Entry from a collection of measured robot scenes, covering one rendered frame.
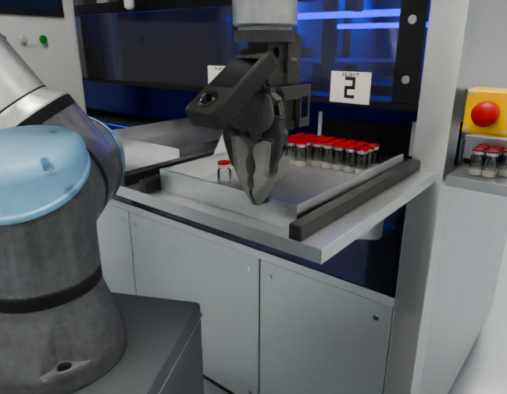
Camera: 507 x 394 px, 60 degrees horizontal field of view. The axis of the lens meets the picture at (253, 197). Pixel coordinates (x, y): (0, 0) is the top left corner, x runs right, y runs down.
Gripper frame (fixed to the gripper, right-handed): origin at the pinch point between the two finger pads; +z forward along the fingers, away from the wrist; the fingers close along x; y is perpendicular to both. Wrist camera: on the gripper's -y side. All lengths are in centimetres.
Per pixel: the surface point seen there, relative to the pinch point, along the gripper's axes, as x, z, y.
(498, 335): -17, 92, 135
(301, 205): -5.9, 0.5, 2.2
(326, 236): -9.5, 3.7, 2.4
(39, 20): 91, -24, 22
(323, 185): 0.7, 3.4, 19.2
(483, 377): -18, 92, 106
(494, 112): -19.4, -8.4, 35.6
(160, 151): 33.5, 1.4, 12.9
